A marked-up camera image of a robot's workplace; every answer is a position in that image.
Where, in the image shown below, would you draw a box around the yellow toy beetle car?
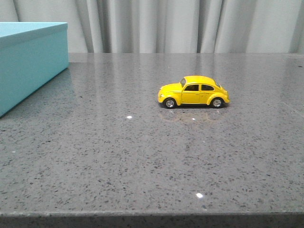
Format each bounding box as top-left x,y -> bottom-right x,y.
158,76 -> 230,109

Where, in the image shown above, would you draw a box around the grey white curtain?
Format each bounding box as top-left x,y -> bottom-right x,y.
0,0 -> 304,53

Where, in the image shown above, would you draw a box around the light blue box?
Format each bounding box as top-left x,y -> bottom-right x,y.
0,22 -> 69,115

